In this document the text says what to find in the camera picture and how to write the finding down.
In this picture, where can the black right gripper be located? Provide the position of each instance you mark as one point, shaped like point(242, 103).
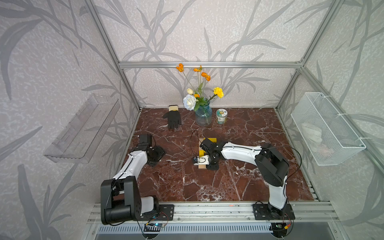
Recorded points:
point(212, 167)

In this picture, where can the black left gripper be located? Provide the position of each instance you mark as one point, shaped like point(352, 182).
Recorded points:
point(160, 151)

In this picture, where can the short natural wooden block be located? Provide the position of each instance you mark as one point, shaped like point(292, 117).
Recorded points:
point(200, 142)

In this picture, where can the yellow block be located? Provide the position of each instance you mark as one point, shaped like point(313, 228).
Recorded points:
point(201, 153)
point(213, 140)

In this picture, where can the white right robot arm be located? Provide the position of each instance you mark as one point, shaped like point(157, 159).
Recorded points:
point(272, 165)

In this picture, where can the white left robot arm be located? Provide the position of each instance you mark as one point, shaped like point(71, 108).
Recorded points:
point(120, 196)

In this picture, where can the blue glass vase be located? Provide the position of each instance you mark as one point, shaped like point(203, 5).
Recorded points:
point(204, 115)

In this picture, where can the small green-lidded can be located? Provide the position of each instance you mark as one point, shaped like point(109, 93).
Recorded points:
point(222, 115)

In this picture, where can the black and yellow work glove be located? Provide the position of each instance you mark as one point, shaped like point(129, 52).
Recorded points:
point(174, 117)

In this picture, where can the artificial flower bouquet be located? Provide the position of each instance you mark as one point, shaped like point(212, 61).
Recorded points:
point(196, 95)

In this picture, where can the white cloth in basket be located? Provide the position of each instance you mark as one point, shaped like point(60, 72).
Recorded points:
point(313, 135)

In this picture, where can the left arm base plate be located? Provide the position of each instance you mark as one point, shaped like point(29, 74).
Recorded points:
point(164, 213)

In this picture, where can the clear plastic wall shelf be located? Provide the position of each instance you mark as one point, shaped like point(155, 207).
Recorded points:
point(80, 139)

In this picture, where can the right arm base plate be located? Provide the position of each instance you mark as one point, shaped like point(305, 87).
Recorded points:
point(266, 212)

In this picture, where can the aluminium front rail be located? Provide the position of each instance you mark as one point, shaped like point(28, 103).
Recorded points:
point(243, 212)

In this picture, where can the white wire mesh basket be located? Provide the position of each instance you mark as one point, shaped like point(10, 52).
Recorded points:
point(337, 134)

